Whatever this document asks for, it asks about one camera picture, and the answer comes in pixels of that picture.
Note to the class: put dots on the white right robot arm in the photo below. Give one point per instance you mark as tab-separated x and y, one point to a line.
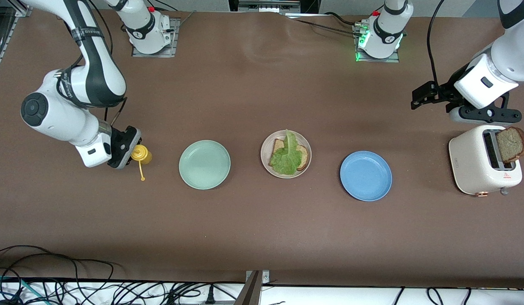
54	114

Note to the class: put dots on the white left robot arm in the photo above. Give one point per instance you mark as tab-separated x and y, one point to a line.
503	55

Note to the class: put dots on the blue plate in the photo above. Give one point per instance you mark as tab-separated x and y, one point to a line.
366	176

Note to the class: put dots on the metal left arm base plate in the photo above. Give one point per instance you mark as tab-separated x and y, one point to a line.
378	60

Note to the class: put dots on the brown toast bread slice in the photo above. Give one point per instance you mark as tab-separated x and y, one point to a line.
304	154
511	145

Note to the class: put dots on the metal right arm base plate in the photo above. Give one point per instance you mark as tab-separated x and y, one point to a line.
175	34

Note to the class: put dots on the aluminium table frame rail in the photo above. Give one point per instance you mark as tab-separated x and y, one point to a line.
20	10

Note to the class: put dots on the cream white toaster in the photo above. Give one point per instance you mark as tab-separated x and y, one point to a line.
469	165

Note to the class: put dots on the green lettuce leaf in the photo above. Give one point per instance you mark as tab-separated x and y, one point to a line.
286	159

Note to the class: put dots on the beige plate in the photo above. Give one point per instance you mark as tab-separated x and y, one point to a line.
299	139

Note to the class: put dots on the mint green plate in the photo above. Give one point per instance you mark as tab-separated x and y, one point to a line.
204	165

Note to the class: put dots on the black power plug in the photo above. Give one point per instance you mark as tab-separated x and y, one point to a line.
210	298

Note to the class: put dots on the grey metal equipment box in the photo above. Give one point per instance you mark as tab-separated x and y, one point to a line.
268	6

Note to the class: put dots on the grey metal bracket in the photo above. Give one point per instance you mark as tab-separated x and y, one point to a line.
251	292

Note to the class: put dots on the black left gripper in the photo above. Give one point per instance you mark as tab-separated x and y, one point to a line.
447	90

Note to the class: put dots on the yellow mustard squeeze bottle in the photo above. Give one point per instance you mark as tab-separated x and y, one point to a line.
141	153

